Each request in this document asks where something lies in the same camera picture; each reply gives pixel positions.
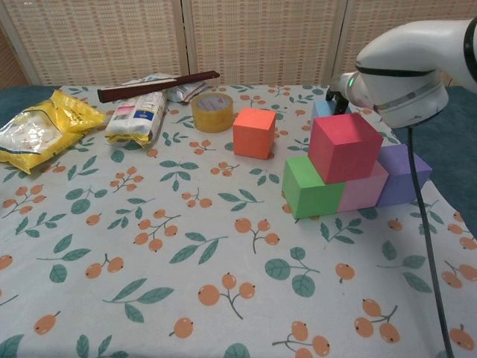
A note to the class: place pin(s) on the yellow marshmallow bag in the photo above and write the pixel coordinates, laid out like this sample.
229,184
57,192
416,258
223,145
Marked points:
71,115

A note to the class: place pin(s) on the dark brown wooden stick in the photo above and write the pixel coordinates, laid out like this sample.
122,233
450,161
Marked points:
149,88

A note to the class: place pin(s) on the white cotton pad pack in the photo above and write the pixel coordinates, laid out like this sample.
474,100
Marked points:
138,115

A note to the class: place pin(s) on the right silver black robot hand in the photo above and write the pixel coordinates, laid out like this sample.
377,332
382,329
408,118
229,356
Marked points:
341,104

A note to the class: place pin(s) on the white packet with green picture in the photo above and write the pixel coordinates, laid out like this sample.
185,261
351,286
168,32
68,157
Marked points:
149,79

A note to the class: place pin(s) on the floral fruit print tablecloth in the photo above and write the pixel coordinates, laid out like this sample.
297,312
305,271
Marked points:
186,261

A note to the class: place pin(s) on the red foam cube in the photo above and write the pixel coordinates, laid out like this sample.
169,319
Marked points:
343,149

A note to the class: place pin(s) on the small crumpled silver packet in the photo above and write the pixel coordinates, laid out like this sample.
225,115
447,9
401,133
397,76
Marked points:
182,93

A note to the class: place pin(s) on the green foam cube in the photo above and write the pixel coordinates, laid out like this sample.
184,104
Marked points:
309,194

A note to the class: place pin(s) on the purple foam cube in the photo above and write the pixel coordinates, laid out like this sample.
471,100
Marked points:
398,179

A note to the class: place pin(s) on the pink foam cube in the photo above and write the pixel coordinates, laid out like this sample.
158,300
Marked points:
363,192

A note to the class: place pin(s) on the orange foam cube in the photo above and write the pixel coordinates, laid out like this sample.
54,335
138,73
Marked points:
253,134

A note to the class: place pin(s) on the light blue foam cube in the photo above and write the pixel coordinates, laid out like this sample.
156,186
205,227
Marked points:
319,110

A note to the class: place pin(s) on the woven bamboo folding screen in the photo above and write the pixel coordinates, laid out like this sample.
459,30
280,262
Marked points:
223,37

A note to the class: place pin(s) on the clear packing tape roll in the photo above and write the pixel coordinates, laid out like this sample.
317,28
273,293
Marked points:
212,121

